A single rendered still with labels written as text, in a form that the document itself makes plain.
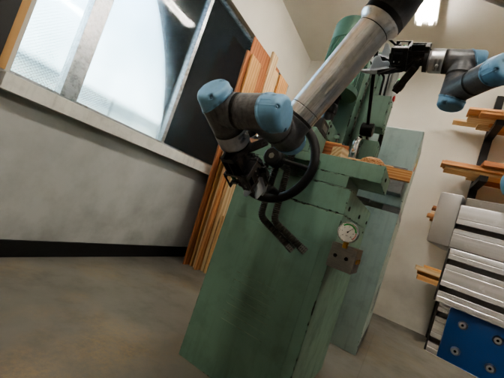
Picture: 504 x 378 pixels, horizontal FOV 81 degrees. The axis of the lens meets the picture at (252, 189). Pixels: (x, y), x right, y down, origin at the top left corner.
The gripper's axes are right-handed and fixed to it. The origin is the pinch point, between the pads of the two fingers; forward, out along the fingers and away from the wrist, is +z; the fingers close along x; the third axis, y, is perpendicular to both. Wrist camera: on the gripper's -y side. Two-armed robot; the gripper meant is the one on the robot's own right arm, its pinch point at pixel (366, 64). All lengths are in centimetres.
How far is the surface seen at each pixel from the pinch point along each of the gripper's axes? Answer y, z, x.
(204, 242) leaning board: -139, 110, 26
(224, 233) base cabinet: -43, 31, 64
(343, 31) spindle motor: 6.7, 14.2, -14.5
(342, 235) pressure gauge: -29, -13, 56
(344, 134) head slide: -29.0, 5.6, 3.8
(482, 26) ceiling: -52, -30, -220
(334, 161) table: -20.3, -1.7, 33.6
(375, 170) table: -20.4, -15.3, 33.4
